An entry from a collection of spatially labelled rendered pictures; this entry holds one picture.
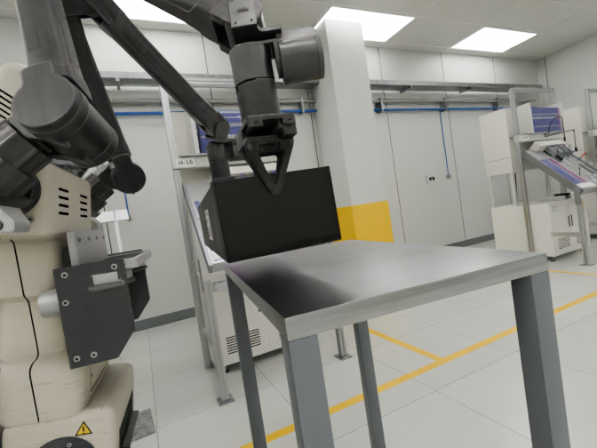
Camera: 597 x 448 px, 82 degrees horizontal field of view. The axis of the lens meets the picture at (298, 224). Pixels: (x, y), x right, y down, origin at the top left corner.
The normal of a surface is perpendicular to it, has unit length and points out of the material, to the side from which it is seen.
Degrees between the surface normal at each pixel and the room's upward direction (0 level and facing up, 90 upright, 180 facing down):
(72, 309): 90
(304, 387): 90
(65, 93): 69
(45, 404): 90
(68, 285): 90
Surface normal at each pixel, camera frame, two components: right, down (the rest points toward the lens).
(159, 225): 0.42, -0.03
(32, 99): -0.03, -0.33
